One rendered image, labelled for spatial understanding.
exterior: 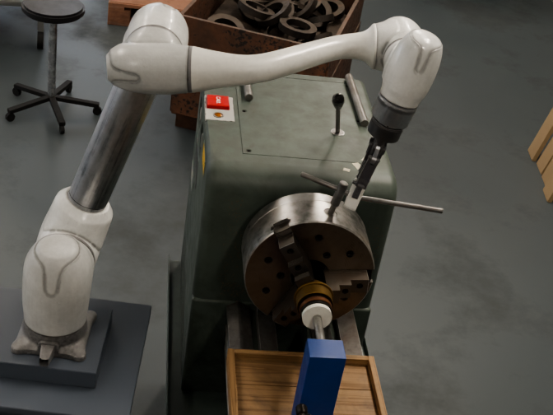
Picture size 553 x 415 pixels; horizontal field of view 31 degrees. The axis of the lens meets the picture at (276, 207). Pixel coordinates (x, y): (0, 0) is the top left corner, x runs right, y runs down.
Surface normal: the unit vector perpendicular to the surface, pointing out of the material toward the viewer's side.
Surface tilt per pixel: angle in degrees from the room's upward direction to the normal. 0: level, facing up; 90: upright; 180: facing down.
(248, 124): 0
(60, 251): 6
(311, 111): 0
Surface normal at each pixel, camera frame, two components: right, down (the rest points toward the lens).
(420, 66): 0.04, 0.39
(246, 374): 0.14, -0.83
